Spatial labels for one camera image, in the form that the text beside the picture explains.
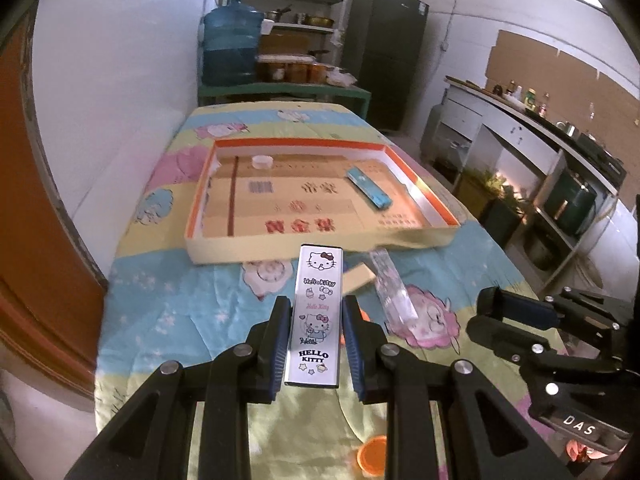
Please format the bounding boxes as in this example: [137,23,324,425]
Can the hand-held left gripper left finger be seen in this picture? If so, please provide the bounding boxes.
[65,296,293,480]

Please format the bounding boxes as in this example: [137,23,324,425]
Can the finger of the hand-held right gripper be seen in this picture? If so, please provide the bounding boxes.
[475,287,560,333]
[466,316,556,367]

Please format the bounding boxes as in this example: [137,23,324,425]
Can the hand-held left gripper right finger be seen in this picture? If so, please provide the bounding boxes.
[341,294,573,480]

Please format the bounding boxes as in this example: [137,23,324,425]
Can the white cartoon print box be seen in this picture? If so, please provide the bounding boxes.
[284,244,346,388]

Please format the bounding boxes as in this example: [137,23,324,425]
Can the shiny silver rectangular box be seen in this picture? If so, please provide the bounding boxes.
[369,247,421,333]

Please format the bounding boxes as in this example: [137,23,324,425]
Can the orange bottle cap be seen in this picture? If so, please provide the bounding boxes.
[356,435,388,478]

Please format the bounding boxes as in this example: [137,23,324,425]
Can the shallow orange-rimmed cardboard box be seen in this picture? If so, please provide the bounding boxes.
[184,137,461,293]

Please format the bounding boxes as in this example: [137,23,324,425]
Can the crate with green plants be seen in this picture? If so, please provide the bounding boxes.
[457,170,526,241]

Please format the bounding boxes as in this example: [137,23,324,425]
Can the dark green appliance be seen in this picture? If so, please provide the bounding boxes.
[542,167,598,236]

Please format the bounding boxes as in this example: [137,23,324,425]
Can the teal rectangular box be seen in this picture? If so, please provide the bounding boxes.
[346,165,393,209]

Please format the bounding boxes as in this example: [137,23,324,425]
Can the black stove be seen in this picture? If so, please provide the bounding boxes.
[575,130,628,183]

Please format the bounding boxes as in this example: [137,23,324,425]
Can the white kitchen counter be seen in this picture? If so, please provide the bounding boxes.
[420,76,628,281]

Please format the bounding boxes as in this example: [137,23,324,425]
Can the group of counter bottles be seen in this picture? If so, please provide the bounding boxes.
[502,80,551,113]

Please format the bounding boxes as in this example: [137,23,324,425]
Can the green table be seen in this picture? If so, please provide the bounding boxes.
[197,80,372,121]

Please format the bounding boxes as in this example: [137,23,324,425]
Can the white plastic bag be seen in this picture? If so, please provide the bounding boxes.
[325,67,358,87]

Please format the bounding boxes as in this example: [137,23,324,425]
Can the row of glass jars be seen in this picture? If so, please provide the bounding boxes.
[256,55,331,85]

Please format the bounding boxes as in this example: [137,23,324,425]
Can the orange door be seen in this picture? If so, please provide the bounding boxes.
[0,25,108,401]

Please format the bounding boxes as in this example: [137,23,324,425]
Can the dark green refrigerator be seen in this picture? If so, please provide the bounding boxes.
[342,0,431,131]

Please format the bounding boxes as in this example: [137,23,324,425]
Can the blue water jug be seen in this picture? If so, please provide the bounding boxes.
[201,4,266,86]

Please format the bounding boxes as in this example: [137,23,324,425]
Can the cardboard wall sheet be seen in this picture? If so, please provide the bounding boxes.
[485,30,640,126]

